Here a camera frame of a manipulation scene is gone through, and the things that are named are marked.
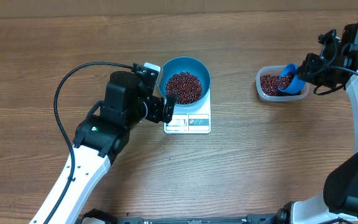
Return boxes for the blue plastic scoop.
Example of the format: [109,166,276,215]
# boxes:
[279,63,305,95]

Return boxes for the teal blue bowl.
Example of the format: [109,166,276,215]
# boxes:
[158,57,211,99]

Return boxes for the red beans in bowl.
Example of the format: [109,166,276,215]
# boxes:
[165,71,203,105]

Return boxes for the clear plastic food container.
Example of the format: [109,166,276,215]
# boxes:
[255,65,310,103]

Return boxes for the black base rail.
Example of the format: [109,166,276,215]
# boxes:
[75,208,290,224]

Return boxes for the red adzuki beans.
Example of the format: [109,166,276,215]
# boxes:
[260,74,290,96]

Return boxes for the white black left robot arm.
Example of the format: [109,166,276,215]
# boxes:
[31,67,176,223]

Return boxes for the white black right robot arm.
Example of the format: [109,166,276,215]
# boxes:
[268,23,358,223]

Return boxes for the white digital kitchen scale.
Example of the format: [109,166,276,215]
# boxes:
[163,90,211,134]

